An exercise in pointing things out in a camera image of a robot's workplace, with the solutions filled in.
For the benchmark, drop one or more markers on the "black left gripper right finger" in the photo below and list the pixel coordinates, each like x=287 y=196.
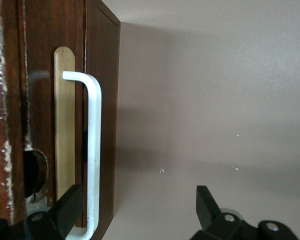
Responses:
x=207 y=210

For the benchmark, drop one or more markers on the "dark wooden drawer cabinet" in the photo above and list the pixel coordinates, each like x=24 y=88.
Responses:
x=12 y=50

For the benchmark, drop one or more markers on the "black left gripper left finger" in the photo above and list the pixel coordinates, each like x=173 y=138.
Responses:
x=65 y=207

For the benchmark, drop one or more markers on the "brown table cover sheet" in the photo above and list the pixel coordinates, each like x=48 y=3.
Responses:
x=215 y=87

